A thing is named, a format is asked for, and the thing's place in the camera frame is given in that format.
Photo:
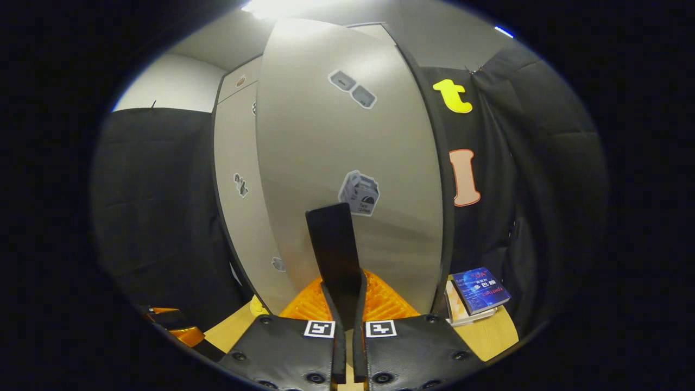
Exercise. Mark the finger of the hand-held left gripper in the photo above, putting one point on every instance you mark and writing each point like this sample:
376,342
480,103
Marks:
165,319
209,352

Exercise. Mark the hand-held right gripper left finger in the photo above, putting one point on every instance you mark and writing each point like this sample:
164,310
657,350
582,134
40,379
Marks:
340,353

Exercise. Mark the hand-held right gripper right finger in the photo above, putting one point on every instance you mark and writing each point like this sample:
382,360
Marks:
359,353

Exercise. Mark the grey double-door shoe cabinet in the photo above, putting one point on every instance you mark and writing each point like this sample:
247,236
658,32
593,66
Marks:
445,233

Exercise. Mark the grey cabinet drawer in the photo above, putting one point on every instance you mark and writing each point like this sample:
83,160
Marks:
252,70

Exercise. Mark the yellow plush toy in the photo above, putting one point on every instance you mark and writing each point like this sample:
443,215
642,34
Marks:
258,307

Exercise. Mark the white booklets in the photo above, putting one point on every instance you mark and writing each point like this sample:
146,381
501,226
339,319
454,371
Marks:
456,310

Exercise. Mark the blue book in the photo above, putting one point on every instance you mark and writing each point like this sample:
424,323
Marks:
480,290

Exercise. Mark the black backdrop cloth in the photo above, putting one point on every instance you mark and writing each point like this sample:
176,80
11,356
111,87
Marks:
543,190

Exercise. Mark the ceiling light panel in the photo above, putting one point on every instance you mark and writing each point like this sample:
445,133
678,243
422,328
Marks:
271,8
504,31

